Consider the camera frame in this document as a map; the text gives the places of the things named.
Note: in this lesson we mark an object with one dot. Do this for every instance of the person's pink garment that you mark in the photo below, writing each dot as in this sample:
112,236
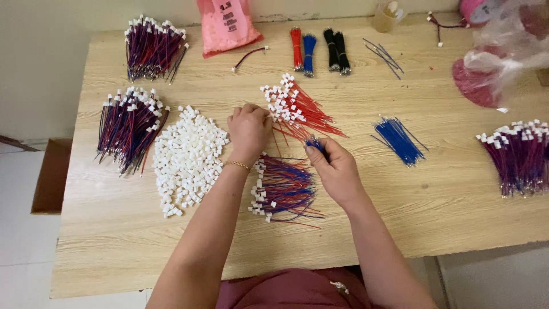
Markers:
291,289

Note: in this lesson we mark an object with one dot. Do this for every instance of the heap of white plastic connectors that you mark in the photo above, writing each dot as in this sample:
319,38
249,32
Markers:
188,161

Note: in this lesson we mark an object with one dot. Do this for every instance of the person's right hand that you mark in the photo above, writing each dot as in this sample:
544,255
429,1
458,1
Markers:
341,174

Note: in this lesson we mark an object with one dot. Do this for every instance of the pink bag of connectors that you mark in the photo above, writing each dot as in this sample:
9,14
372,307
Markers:
225,28

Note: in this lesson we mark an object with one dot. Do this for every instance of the pink tape roll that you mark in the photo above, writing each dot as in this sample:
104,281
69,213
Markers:
474,10

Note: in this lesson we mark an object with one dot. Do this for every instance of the brown cardboard box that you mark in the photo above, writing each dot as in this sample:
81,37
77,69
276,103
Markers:
51,180

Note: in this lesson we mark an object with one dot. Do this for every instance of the silver garment ornament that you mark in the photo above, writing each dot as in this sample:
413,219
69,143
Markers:
339,287

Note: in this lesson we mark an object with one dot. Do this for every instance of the clear plastic bag red contents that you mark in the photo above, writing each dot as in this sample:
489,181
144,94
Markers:
493,68

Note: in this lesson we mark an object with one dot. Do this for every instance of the person's left fingers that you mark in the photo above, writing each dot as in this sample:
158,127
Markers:
251,112

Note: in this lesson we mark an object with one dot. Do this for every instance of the person's left hand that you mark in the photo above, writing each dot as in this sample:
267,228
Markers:
248,133

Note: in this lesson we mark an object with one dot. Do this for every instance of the clear plastic cup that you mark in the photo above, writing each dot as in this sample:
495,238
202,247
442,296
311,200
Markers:
386,19

